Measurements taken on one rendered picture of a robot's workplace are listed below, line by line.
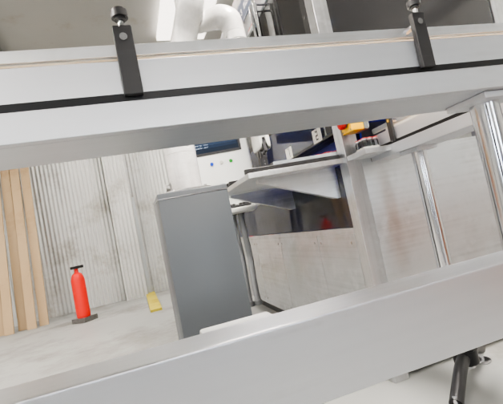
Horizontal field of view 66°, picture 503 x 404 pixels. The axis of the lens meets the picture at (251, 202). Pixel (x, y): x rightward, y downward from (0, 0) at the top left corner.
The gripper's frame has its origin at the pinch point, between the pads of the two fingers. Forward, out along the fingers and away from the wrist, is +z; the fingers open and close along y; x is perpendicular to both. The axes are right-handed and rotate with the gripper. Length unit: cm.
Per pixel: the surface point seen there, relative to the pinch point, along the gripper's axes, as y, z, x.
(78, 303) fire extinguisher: 327, 72, 130
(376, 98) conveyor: -95, 8, 13
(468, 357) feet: -36, 79, -45
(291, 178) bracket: -2.5, 7.8, -9.5
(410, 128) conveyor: -38, 1, -40
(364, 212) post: -12.6, 26.5, -32.1
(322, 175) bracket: -2.5, 8.8, -22.9
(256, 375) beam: -93, 43, 39
